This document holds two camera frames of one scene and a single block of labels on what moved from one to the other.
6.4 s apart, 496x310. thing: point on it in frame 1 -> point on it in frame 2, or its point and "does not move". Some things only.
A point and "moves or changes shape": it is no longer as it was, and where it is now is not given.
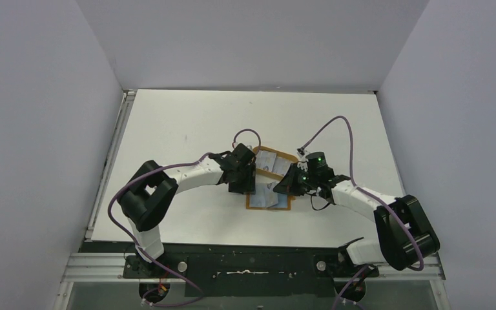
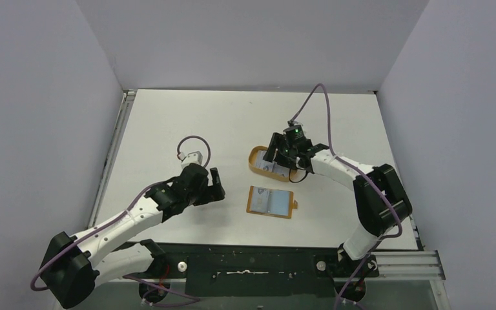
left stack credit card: (265, 160) does not move
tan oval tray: (272, 174) does not move
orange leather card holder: (265, 198) moves or changes shape
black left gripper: (247, 186) -> (212, 193)
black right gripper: (293, 180) -> (285, 151)
